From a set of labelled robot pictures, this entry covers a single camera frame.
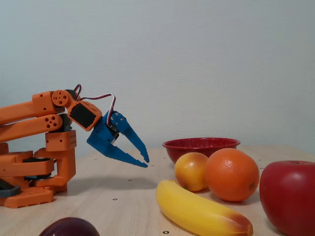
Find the orange fruit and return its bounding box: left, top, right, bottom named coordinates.
left=203, top=147, right=260, bottom=203

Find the dark purple plum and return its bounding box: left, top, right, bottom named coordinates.
left=38, top=217, right=101, bottom=236

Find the red white servo cable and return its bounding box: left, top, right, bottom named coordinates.
left=78, top=92, right=117, bottom=123
left=73, top=84, right=83, bottom=101

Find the blue gripper black motor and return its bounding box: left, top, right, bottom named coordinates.
left=86, top=110, right=150, bottom=168

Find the red speckled bowl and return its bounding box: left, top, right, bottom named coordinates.
left=162, top=137, right=241, bottom=165

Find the yellow orange peach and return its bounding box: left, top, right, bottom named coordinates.
left=174, top=152, right=210, bottom=192

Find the dark grey table clamp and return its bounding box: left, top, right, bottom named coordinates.
left=0, top=178, right=22, bottom=198

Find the orange robot base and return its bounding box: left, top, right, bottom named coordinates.
left=0, top=142, right=55, bottom=209

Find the red apple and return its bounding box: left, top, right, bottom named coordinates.
left=259, top=160, right=315, bottom=236

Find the yellow plastic banana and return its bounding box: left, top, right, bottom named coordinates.
left=156, top=179, right=254, bottom=236

